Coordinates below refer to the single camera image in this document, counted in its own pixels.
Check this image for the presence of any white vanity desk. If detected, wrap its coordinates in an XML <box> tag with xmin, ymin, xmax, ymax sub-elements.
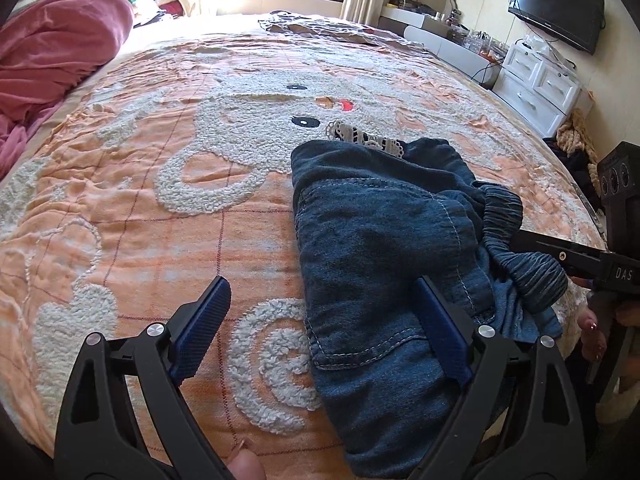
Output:
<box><xmin>377</xmin><ymin>2</ymin><xmax>507</xmax><ymax>87</ymax></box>

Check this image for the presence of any person's left hand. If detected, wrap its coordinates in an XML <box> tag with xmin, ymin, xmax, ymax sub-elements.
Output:
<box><xmin>225</xmin><ymin>440</ymin><xmax>267</xmax><ymax>480</ymax></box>

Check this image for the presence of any blue denim pants lace trim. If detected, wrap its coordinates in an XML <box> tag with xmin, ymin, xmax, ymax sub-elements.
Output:
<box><xmin>290</xmin><ymin>120</ymin><xmax>571</xmax><ymax>479</ymax></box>

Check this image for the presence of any pink blanket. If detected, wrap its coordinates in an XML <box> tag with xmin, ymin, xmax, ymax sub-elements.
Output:
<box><xmin>0</xmin><ymin>0</ymin><xmax>135</xmax><ymax>181</ymax></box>

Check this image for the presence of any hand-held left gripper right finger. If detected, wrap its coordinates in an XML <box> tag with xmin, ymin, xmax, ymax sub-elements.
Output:
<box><xmin>405</xmin><ymin>275</ymin><xmax>587</xmax><ymax>480</ymax></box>

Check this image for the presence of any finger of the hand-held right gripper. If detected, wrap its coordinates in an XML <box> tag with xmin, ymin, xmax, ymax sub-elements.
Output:
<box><xmin>509</xmin><ymin>229</ymin><xmax>612</xmax><ymax>282</ymax></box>

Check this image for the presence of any group of small cosmetic bottles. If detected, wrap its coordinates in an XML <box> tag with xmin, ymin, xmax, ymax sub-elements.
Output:
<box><xmin>445</xmin><ymin>21</ymin><xmax>509</xmax><ymax>59</ymax></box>

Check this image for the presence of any pile of colourful clothes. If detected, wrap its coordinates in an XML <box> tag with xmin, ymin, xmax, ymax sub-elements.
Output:
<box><xmin>122</xmin><ymin>0</ymin><xmax>182</xmax><ymax>24</ymax></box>

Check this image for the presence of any black wall television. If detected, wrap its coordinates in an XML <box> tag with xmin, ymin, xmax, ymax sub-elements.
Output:
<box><xmin>507</xmin><ymin>0</ymin><xmax>606</xmax><ymax>56</ymax></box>

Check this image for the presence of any person's right hand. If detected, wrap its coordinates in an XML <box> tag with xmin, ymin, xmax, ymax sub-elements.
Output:
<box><xmin>567</xmin><ymin>275</ymin><xmax>640</xmax><ymax>366</ymax></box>

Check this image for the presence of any dark cloth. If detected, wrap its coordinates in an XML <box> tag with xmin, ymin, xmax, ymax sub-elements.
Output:
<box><xmin>542</xmin><ymin>136</ymin><xmax>602</xmax><ymax>198</ymax></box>

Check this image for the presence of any black cable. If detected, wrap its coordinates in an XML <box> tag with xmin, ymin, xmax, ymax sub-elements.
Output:
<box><xmin>470</xmin><ymin>57</ymin><xmax>502</xmax><ymax>87</ymax></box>

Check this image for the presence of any orange bedspread with white figure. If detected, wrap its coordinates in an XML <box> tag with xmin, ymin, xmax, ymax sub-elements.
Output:
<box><xmin>0</xmin><ymin>10</ymin><xmax>608</xmax><ymax>480</ymax></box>

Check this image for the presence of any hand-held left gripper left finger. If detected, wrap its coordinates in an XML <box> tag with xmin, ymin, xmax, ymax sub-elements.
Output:
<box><xmin>52</xmin><ymin>275</ymin><xmax>236</xmax><ymax>480</ymax></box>

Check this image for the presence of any beige knit cloth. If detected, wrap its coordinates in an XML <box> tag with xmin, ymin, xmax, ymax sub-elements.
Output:
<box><xmin>555</xmin><ymin>109</ymin><xmax>599</xmax><ymax>162</ymax></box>

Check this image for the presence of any white drawer cabinet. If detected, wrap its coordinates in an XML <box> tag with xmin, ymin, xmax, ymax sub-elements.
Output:
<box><xmin>492</xmin><ymin>35</ymin><xmax>584</xmax><ymax>137</ymax></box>

